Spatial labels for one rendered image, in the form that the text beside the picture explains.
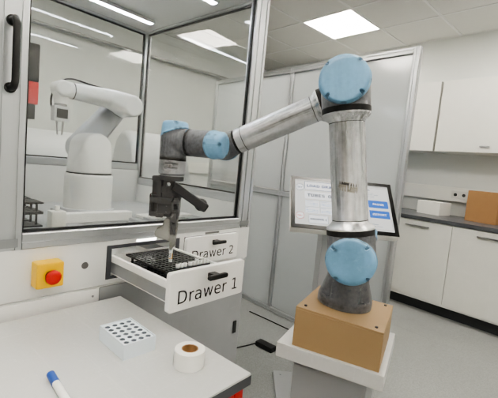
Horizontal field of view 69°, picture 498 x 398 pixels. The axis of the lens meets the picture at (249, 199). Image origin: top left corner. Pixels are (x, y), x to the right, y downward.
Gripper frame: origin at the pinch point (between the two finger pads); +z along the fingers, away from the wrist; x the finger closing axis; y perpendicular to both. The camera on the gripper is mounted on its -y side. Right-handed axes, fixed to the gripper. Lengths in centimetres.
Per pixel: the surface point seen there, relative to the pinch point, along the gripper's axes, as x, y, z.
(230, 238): -50, -20, 7
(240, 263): -7.1, -20.8, 6.2
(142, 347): 21.2, 3.8, 20.1
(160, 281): 5.1, 2.4, 9.4
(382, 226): -58, -93, -2
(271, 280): -192, -69, 71
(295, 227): -60, -51, 2
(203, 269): 3.6, -9.2, 5.8
